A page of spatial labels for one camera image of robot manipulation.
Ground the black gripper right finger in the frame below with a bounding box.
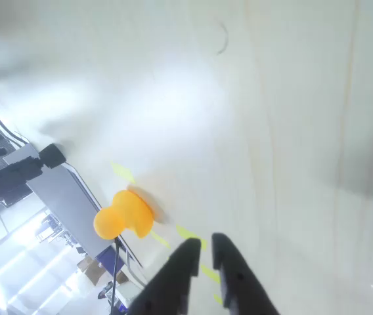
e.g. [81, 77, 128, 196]
[211, 232, 281, 315]

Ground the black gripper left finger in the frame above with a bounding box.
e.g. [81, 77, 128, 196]
[127, 238, 202, 315]

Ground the yellow rubber duck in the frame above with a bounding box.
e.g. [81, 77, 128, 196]
[93, 188, 156, 240]

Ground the blue drawer with knob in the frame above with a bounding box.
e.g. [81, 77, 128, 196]
[96, 245, 131, 274]

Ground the brown cardboard box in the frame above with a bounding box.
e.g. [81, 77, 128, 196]
[76, 255, 104, 286]

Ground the grey metal panel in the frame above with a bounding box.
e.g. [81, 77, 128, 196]
[3, 142, 144, 268]

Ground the small black device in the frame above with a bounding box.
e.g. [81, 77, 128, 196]
[37, 142, 68, 170]

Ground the thin black hanging cable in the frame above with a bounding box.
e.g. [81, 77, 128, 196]
[109, 238, 123, 315]

